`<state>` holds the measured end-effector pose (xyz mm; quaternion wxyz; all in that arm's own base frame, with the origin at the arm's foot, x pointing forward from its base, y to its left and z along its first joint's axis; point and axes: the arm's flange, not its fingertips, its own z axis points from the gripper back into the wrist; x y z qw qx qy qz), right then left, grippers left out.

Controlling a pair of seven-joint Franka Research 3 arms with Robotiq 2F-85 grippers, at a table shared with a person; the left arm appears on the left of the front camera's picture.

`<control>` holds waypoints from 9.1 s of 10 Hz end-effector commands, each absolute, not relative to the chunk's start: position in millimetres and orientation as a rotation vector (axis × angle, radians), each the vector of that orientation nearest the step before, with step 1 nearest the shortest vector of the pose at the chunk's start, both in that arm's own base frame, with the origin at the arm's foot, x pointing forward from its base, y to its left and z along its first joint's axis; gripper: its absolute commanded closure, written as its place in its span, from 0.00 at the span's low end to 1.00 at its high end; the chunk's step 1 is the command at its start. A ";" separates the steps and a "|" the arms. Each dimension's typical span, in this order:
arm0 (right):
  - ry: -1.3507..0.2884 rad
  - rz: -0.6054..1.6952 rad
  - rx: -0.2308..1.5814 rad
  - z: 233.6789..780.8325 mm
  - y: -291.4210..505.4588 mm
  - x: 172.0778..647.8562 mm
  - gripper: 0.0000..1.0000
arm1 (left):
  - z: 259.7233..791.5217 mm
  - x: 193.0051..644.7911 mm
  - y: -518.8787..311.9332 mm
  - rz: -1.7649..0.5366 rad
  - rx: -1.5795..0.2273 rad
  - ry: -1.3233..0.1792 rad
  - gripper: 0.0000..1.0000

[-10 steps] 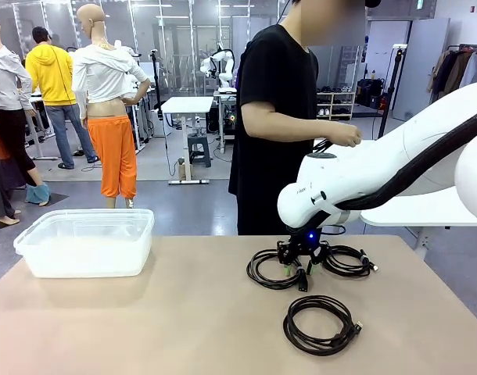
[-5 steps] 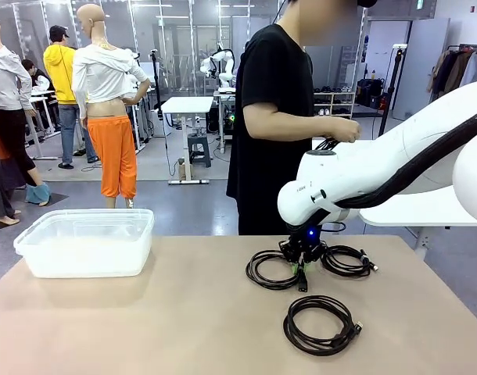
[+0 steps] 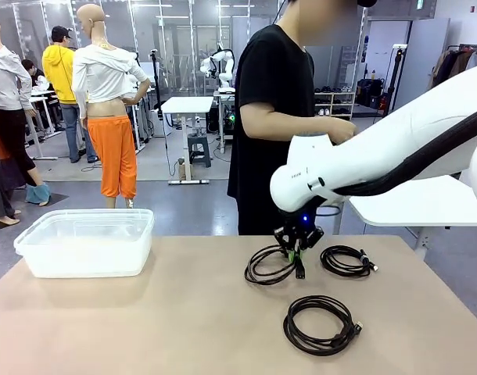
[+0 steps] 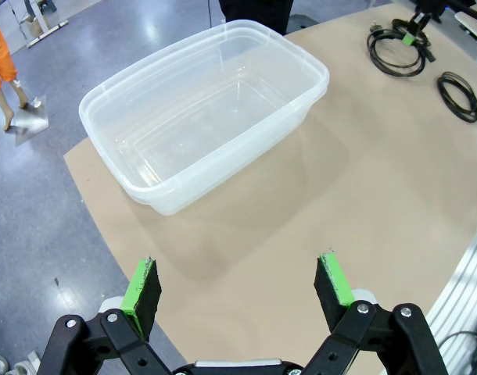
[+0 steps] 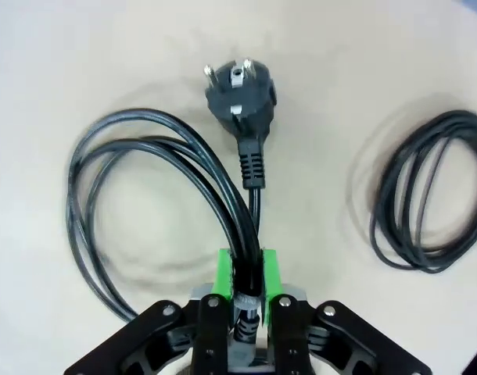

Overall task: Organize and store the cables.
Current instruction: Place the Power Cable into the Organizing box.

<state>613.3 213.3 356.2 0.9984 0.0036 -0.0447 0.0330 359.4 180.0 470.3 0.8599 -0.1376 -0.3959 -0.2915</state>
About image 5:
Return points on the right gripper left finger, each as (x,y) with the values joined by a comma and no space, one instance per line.
(213,343)

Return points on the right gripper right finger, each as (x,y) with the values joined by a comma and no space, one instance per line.
(287,343)

